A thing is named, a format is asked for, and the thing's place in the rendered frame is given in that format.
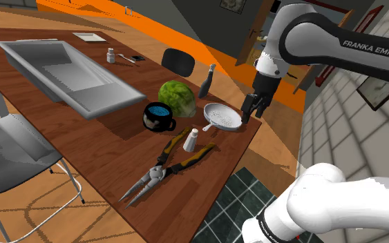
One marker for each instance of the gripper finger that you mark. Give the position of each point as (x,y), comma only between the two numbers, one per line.
(262,107)
(248,106)

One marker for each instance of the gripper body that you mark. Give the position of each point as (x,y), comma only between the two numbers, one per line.
(265,86)

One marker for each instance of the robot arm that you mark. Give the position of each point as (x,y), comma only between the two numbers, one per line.
(315,43)

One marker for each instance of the grey frying pan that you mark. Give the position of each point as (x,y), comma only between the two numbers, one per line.
(222,116)

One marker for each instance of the grey bottle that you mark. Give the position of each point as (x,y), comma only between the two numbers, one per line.
(205,86)

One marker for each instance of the brown wooden door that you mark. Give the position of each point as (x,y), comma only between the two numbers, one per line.
(248,40)

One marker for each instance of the white salt shaker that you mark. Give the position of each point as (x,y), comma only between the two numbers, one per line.
(190,143)

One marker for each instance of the green lettuce head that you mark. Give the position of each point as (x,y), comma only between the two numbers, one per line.
(177,97)

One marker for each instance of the black chair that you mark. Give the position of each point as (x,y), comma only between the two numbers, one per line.
(178,62)

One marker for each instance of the black mug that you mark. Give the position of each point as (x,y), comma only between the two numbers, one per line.
(157,117)

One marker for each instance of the black and yellow pliers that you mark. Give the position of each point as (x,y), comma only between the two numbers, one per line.
(154,175)

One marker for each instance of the black phone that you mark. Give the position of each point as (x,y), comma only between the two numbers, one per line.
(138,58)

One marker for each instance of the silver spoon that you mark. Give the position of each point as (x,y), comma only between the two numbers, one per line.
(125,58)

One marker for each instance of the small white bottle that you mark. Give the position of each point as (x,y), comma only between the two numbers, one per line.
(110,56)

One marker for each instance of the brown wooden table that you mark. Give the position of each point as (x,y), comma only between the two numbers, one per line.
(96,151)

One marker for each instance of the white square plate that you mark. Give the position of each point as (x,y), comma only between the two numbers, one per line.
(89,37)

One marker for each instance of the large grey metal sink basin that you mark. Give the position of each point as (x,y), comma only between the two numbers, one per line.
(69,74)

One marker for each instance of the grey metal chair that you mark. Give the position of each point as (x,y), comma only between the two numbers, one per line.
(9,158)

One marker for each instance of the red door frame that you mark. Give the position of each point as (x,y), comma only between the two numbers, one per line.
(325,74)

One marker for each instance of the dark framed wall picture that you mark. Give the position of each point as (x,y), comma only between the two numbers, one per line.
(233,5)

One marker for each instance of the black framed wall picture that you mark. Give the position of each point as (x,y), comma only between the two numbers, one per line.
(376,92)

